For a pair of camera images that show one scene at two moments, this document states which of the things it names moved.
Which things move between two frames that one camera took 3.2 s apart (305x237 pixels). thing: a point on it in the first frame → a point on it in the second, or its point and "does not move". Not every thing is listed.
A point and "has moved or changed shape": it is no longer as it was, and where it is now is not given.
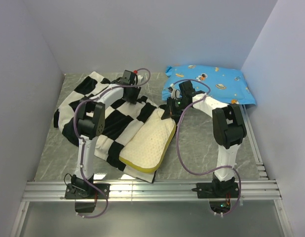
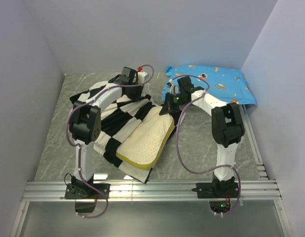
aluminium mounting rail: [256, 190] does not move
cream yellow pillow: [144, 150] has moved or changed shape
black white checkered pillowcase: [120, 116] has moved or changed shape
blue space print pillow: [227, 84] does not move
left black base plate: [79, 191] does not move
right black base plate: [216, 190] does not move
